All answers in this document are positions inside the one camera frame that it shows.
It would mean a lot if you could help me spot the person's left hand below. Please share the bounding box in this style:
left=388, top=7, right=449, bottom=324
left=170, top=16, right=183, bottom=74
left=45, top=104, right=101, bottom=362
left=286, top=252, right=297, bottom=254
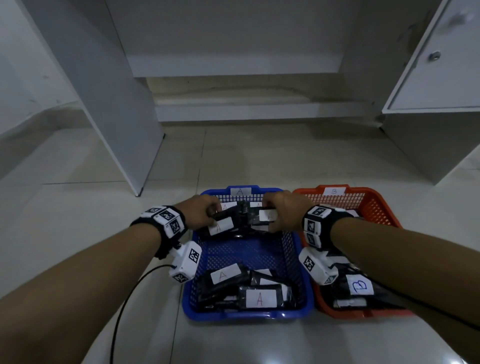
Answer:
left=174, top=194, right=222, bottom=232

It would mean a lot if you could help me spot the person's right hand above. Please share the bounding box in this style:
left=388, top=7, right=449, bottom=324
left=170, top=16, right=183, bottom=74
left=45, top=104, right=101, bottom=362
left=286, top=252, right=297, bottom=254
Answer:
left=262, top=190, right=314, bottom=233

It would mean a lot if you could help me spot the blue plastic basket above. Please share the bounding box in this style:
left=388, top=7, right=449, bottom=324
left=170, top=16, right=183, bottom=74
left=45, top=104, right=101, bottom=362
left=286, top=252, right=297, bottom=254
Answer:
left=181, top=185, right=315, bottom=323

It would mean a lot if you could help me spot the orange plastic basket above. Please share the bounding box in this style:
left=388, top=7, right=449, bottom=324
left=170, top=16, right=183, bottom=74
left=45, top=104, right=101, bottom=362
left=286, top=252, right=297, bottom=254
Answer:
left=292, top=184, right=413, bottom=320

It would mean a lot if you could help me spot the person's left forearm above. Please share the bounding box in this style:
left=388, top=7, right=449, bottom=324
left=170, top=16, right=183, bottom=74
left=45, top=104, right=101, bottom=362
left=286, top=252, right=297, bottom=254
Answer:
left=0, top=223, right=162, bottom=364

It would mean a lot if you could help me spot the person's right forearm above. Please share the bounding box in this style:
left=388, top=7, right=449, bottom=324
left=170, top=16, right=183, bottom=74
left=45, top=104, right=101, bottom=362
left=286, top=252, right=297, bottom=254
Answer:
left=329, top=217, right=480, bottom=364

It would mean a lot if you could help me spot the white desk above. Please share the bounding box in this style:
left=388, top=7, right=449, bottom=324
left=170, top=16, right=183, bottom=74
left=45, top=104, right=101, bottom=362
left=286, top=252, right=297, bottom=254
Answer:
left=18, top=0, right=480, bottom=197

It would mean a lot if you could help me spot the white cabinet door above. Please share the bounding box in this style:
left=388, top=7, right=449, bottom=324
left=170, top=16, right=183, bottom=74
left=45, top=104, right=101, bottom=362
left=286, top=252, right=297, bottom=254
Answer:
left=381, top=0, right=480, bottom=115

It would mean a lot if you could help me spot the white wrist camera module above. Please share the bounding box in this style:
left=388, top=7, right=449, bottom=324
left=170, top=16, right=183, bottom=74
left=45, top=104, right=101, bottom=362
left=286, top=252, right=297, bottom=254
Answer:
left=168, top=241, right=203, bottom=284
left=298, top=246, right=340, bottom=286

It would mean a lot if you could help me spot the black camera cable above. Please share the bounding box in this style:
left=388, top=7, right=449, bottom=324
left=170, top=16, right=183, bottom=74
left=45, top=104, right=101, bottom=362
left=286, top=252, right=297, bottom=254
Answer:
left=369, top=277, right=480, bottom=331
left=109, top=264, right=175, bottom=364

